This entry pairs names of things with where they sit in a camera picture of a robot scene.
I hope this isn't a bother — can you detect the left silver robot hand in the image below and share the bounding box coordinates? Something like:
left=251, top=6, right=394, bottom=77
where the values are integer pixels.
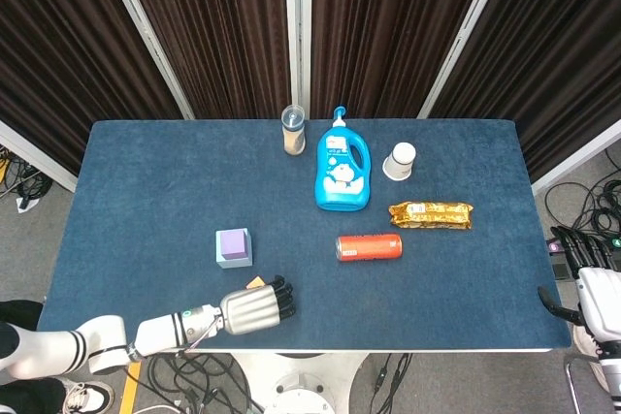
left=219, top=274, right=297, bottom=336

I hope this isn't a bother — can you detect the grey metal tube frame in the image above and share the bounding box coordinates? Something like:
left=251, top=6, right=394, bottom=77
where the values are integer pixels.
left=564, top=355, right=598, bottom=414

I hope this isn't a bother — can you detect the purple foam cube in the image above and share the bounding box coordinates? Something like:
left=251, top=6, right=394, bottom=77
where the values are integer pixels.
left=219, top=228, right=248, bottom=261

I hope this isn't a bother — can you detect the white partition frame post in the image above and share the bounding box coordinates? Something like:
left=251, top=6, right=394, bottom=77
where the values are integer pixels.
left=95, top=0, right=196, bottom=120
left=416, top=0, right=515, bottom=120
left=283, top=0, right=312, bottom=120

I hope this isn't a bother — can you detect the dark brown curtain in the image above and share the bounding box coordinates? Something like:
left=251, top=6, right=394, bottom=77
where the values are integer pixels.
left=115, top=0, right=292, bottom=120
left=0, top=0, right=183, bottom=177
left=429, top=0, right=621, bottom=182
left=310, top=0, right=497, bottom=120

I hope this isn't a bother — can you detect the blue detergent bottle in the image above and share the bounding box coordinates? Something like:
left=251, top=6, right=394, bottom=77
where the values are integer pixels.
left=314, top=106, right=373, bottom=212

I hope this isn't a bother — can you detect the black box with green light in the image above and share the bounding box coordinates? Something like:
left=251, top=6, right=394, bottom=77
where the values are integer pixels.
left=547, top=237, right=621, bottom=282

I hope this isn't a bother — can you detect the large light blue cube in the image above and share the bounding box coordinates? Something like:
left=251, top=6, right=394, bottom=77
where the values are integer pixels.
left=214, top=227, right=254, bottom=270

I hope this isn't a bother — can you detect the black cable with inline box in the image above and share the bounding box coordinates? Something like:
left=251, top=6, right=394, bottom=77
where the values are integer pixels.
left=368, top=353, right=413, bottom=414

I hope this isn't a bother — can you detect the black floor cable bundle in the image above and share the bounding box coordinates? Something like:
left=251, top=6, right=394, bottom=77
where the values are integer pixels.
left=0, top=144, right=54, bottom=207
left=542, top=146, right=621, bottom=240
left=145, top=353, right=263, bottom=414

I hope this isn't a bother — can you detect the white partition frame rail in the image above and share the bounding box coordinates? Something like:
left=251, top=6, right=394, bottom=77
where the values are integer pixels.
left=0, top=120, right=79, bottom=193
left=531, top=117, right=621, bottom=196

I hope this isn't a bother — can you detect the white table pedestal base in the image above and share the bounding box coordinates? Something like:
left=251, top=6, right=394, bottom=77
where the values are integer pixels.
left=231, top=351, right=369, bottom=414

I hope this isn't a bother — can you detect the blue table cloth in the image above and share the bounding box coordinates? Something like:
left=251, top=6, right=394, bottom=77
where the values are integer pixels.
left=37, top=117, right=572, bottom=351

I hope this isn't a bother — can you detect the orange soda can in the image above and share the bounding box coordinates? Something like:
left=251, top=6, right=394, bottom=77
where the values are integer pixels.
left=335, top=233, right=405, bottom=263

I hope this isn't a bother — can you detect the gold biscuit packet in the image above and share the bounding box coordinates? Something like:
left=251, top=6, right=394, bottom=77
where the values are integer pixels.
left=388, top=201, right=474, bottom=232

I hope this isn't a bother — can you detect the white paper cup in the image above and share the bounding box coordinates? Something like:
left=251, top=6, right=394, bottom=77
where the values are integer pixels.
left=381, top=142, right=417, bottom=181

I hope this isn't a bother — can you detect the clear jar with beige contents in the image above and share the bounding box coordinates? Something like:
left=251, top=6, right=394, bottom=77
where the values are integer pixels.
left=281, top=104, right=307, bottom=156

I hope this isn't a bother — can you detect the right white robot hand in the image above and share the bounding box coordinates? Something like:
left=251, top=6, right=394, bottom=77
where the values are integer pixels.
left=537, top=225, right=621, bottom=333

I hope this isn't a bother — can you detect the white sneaker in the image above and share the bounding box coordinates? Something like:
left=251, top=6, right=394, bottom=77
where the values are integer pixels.
left=60, top=377, right=116, bottom=414

